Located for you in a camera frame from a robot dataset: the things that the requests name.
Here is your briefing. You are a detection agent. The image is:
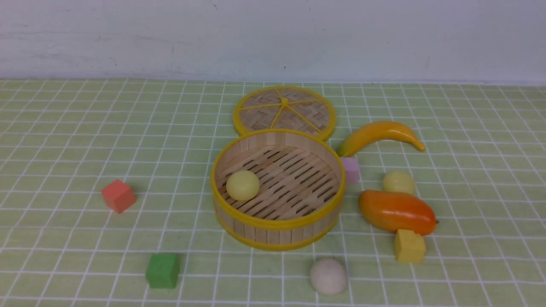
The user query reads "yellow bun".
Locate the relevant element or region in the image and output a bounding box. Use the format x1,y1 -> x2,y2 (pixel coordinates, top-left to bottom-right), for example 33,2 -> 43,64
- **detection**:
383,171 -> 416,195
226,170 -> 261,201

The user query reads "white bun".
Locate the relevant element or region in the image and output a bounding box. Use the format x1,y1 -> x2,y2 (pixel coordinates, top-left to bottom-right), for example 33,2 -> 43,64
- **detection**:
309,257 -> 349,295

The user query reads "bamboo steamer tray yellow rim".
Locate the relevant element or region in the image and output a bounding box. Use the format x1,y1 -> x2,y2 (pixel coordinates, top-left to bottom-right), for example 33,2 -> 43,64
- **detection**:
210,130 -> 346,251

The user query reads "woven bamboo steamer lid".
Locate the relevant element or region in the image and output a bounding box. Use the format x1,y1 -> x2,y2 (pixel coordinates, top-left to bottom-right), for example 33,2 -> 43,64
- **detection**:
232,86 -> 336,142

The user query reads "pink foam cube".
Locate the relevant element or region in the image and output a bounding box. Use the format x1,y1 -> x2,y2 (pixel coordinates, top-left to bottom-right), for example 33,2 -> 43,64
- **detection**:
340,157 -> 360,185

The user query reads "yellow toy banana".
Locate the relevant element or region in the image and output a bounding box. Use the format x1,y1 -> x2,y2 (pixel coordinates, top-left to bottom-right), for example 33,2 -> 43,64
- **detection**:
336,121 -> 426,157

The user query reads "orange toy mango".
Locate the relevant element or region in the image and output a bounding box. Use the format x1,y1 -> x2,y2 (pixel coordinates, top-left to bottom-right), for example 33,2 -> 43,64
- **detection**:
358,190 -> 438,236

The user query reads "red cube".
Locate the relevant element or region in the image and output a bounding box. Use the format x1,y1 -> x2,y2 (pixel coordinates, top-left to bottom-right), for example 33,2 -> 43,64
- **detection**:
101,179 -> 137,214

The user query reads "green cube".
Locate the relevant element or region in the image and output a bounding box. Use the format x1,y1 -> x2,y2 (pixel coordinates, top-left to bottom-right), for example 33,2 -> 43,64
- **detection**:
145,253 -> 180,289

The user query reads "yellow cube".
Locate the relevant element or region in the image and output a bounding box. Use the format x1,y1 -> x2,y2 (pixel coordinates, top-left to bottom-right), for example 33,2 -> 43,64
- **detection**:
394,229 -> 427,264

